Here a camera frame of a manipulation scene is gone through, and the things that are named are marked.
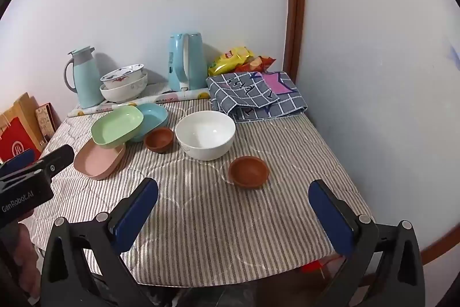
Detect light blue electric kettle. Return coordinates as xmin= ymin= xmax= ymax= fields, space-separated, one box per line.
xmin=168 ymin=33 xmax=208 ymax=92

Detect red patterned white bowl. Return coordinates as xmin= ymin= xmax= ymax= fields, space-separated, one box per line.
xmin=100 ymin=63 xmax=145 ymax=90

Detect grey checked folded cloth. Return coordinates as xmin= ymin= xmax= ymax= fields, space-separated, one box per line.
xmin=206 ymin=70 xmax=309 ymax=123

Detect light blue thermos jug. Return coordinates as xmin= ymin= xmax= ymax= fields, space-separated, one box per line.
xmin=64 ymin=47 xmax=105 ymax=109

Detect green oval dish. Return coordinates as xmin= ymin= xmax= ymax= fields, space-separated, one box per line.
xmin=91 ymin=106 xmax=144 ymax=149

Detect red paper bag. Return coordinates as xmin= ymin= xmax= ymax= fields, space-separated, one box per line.
xmin=0 ymin=116 xmax=42 ymax=164

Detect blue oval dish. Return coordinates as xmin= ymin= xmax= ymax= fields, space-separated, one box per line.
xmin=127 ymin=103 xmax=169 ymax=143

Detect patterned cardboard box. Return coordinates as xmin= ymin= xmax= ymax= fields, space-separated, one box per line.
xmin=35 ymin=103 xmax=56 ymax=146

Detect person's left hand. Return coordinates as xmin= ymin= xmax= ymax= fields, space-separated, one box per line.
xmin=9 ymin=222 xmax=39 ymax=297

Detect fruit print rolled sheet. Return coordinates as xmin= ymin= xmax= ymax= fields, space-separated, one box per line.
xmin=68 ymin=88 xmax=211 ymax=118

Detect grey patterned white bowl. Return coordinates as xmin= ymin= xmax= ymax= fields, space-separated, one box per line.
xmin=99 ymin=71 xmax=149 ymax=103

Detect brown wooden door frame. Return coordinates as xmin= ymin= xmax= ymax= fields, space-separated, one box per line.
xmin=287 ymin=0 xmax=307 ymax=85

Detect brown baseboard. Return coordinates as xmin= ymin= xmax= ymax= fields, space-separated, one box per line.
xmin=419 ymin=233 xmax=454 ymax=266

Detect yellow snack bag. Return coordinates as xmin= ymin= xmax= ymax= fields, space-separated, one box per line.
xmin=208 ymin=47 xmax=255 ymax=77

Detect red snack bag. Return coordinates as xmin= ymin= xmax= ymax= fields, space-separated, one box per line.
xmin=233 ymin=56 xmax=277 ymax=74

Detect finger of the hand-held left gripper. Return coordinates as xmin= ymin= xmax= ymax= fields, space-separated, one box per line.
xmin=0 ymin=149 xmax=42 ymax=179
xmin=34 ymin=144 xmax=75 ymax=182

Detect brown and red boxes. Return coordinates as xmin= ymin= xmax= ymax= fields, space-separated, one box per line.
xmin=0 ymin=92 xmax=45 ymax=149

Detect small brown bowl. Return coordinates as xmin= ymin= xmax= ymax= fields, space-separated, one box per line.
xmin=229 ymin=156 xmax=270 ymax=190
xmin=144 ymin=127 xmax=175 ymax=154

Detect red object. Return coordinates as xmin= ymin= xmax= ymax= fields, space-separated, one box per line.
xmin=300 ymin=257 xmax=346 ymax=273

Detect pink oval dish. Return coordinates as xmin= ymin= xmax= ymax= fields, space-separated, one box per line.
xmin=73 ymin=140 xmax=126 ymax=181

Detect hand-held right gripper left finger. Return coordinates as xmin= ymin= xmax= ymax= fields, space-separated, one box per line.
xmin=40 ymin=178 xmax=159 ymax=307

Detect striped tablecloth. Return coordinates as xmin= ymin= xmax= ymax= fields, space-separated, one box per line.
xmin=29 ymin=100 xmax=376 ymax=288

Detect large white bowl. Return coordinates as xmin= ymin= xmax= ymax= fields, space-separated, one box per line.
xmin=175 ymin=110 xmax=237 ymax=161

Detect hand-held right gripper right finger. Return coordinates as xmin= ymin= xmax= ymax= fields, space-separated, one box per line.
xmin=308 ymin=179 xmax=426 ymax=307

